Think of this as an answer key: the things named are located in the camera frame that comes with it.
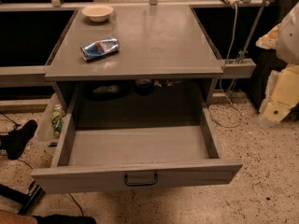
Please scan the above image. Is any metal diagonal rod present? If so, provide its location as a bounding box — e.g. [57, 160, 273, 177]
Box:
[223, 0, 268, 90]

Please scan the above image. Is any white ceramic bowl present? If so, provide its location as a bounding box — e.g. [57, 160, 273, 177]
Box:
[81, 5, 114, 22]

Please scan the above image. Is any grey top drawer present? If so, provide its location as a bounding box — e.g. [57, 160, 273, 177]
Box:
[30, 83, 244, 195]

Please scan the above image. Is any black chair base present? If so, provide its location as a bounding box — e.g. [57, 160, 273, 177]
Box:
[0, 184, 43, 215]

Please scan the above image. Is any green plastic bottle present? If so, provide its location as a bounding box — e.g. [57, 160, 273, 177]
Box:
[50, 105, 65, 138]

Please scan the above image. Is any black floor cable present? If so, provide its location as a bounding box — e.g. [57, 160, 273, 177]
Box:
[0, 111, 85, 217]

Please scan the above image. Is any black drawer handle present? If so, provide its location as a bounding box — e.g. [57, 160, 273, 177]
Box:
[123, 174, 158, 187]

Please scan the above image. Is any white power cable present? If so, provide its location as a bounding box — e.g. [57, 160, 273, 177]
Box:
[207, 3, 244, 130]

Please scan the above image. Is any grey cabinet counter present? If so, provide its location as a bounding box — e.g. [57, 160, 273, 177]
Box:
[0, 4, 255, 87]

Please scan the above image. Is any black shoe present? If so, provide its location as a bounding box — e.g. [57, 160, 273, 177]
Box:
[0, 119, 37, 160]

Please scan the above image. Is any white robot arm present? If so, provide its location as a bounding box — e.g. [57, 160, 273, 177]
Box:
[256, 2, 299, 127]

